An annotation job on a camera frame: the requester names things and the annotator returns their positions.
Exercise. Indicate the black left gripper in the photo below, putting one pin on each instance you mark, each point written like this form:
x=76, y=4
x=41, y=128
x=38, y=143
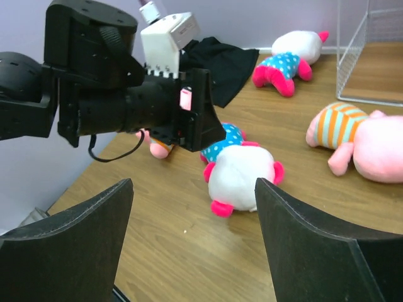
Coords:
x=181, y=111

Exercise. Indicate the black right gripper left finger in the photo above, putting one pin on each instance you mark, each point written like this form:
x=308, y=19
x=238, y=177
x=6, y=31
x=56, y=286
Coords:
x=72, y=255

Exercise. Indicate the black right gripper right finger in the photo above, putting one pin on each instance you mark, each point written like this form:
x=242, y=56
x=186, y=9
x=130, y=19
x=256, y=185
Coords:
x=314, y=256

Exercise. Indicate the white plush blue dress front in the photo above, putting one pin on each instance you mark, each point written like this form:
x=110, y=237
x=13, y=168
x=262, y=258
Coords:
x=233, y=166

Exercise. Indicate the white plush blue dress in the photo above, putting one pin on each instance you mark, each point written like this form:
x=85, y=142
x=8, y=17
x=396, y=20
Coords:
x=233, y=166
x=292, y=54

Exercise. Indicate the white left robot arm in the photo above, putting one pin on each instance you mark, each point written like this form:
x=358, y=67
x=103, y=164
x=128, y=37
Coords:
x=89, y=83

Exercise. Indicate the pink pig plush left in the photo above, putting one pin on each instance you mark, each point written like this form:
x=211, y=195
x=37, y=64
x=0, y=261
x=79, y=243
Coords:
x=157, y=148

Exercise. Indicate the black cloth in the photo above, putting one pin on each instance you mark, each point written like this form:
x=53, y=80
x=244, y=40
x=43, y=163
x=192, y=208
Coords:
x=230, y=66

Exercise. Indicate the white plush blue dress back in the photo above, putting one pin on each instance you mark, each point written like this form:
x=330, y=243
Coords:
x=292, y=54

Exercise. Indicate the pink pig plush striped shirt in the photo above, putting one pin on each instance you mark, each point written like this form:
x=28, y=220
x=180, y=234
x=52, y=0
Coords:
x=373, y=142

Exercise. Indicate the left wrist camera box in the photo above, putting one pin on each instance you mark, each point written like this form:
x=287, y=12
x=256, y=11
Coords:
x=163, y=41

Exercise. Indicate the white wire wooden shelf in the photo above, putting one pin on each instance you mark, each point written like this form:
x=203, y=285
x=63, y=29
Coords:
x=369, y=67

